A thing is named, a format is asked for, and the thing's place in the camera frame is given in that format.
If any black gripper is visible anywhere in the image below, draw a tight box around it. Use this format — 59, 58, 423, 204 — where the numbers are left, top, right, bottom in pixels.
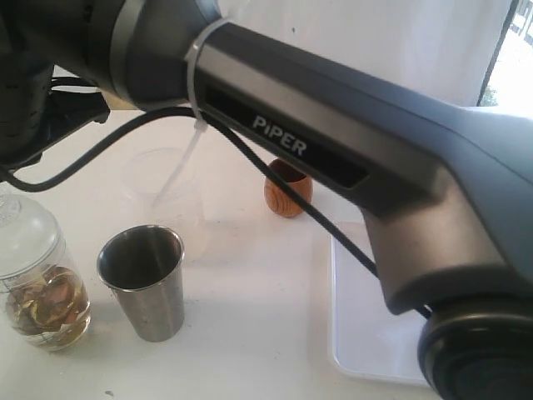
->
1, 77, 110, 169

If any clear dome strainer lid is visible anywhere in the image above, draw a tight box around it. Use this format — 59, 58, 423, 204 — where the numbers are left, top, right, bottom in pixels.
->
1, 190, 65, 279

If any stainless steel cup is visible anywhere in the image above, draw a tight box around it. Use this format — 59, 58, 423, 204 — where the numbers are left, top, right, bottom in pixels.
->
97, 225, 185, 343

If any gold foil coin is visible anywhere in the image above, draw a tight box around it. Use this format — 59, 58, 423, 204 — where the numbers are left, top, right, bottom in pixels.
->
10, 267, 82, 334

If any clear plastic shaker cup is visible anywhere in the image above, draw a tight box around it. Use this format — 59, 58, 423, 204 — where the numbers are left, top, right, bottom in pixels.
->
1, 250, 92, 352

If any brown wooden cup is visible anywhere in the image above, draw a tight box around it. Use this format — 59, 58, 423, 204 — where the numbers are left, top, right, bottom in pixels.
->
263, 157, 314, 218

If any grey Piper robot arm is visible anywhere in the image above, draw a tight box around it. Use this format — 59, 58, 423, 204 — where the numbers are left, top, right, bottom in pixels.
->
1, 1, 532, 399

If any white zip tie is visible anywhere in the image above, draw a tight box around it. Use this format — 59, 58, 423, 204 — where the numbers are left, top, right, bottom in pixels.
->
152, 17, 232, 207

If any clear plastic container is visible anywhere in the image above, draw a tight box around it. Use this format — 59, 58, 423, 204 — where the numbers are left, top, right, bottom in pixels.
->
121, 147, 208, 265

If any white rectangular tray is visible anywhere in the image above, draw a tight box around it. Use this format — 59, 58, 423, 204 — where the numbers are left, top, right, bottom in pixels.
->
329, 238, 428, 388

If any white backdrop sheet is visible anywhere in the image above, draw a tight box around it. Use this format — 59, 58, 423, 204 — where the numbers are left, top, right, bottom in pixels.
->
218, 1, 516, 106

